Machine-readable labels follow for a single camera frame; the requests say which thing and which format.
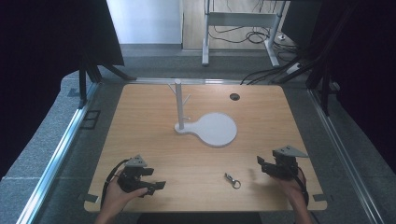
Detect black floor cables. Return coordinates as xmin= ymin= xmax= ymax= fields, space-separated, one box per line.
xmin=208 ymin=0 xmax=312 ymax=86

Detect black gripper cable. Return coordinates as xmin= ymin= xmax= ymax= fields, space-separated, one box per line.
xmin=294 ymin=166 xmax=310 ymax=207
xmin=100 ymin=159 xmax=131 ymax=207

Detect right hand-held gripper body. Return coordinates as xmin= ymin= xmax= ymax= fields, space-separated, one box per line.
xmin=263 ymin=145 xmax=310 ymax=181

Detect metal keychain clasp with ring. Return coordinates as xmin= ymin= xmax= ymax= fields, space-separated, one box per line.
xmin=223 ymin=172 xmax=243 ymax=190

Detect white tree-shaped hanger stand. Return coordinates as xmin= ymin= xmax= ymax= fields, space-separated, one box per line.
xmin=167 ymin=77 xmax=238 ymax=148

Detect black stand leg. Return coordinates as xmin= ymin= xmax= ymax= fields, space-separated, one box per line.
xmin=319 ymin=62 xmax=332 ymax=117

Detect person's left hand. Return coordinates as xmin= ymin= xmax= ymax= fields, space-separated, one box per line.
xmin=98 ymin=177 xmax=149 ymax=219

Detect person's right hand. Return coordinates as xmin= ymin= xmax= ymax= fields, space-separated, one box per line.
xmin=274 ymin=175 xmax=308 ymax=203

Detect white metal desk frame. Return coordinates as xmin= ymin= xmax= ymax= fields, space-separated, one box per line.
xmin=201 ymin=0 xmax=287 ymax=68

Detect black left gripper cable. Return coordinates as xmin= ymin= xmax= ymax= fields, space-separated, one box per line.
xmin=100 ymin=159 xmax=131 ymax=207

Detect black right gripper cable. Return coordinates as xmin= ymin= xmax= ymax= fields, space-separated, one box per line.
xmin=294 ymin=166 xmax=310 ymax=207

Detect grey tape piece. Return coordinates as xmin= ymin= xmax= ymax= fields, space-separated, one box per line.
xmin=77 ymin=192 xmax=100 ymax=203
xmin=312 ymin=192 xmax=333 ymax=203

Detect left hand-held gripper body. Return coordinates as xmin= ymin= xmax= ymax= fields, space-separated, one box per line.
xmin=117 ymin=154 xmax=149 ymax=193

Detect white power strip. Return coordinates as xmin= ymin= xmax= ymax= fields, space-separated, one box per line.
xmin=285 ymin=62 xmax=304 ymax=75

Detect aluminium rail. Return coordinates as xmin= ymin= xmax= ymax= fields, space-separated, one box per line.
xmin=306 ymin=88 xmax=387 ymax=224
xmin=15 ymin=81 xmax=101 ymax=224
xmin=126 ymin=77 xmax=245 ymax=86

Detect dark curtain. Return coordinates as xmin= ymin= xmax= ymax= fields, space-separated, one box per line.
xmin=281 ymin=0 xmax=396 ymax=175
xmin=0 ymin=0 xmax=125 ymax=181

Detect black tripod stand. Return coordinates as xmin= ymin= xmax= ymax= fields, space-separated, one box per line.
xmin=77 ymin=46 xmax=138 ymax=109

